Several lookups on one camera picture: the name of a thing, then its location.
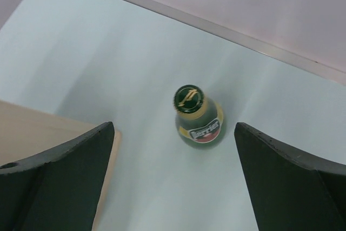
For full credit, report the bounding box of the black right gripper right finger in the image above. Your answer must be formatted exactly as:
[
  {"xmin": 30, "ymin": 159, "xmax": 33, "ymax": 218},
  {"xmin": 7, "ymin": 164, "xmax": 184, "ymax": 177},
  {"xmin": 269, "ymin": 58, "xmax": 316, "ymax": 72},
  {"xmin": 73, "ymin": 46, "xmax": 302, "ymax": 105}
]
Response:
[{"xmin": 234, "ymin": 122, "xmax": 345, "ymax": 230}]

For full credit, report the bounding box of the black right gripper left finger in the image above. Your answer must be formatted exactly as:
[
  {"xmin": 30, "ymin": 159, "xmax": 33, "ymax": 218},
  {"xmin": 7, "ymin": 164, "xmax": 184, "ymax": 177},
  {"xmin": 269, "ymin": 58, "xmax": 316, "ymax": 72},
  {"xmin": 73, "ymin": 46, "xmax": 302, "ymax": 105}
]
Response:
[{"xmin": 1, "ymin": 122, "xmax": 115, "ymax": 230}]

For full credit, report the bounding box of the green Perrier bottle back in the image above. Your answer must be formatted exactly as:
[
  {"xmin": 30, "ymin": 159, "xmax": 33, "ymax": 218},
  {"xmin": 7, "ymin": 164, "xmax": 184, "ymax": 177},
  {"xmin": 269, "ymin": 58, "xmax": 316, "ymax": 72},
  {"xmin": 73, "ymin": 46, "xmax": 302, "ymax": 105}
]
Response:
[{"xmin": 173, "ymin": 84, "xmax": 224, "ymax": 149}]

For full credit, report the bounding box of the beige canvas tote bag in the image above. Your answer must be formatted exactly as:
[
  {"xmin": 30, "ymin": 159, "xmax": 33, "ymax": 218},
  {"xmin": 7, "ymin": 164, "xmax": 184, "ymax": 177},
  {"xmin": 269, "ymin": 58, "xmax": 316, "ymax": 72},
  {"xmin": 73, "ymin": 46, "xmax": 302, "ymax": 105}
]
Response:
[{"xmin": 0, "ymin": 100, "xmax": 123, "ymax": 231}]

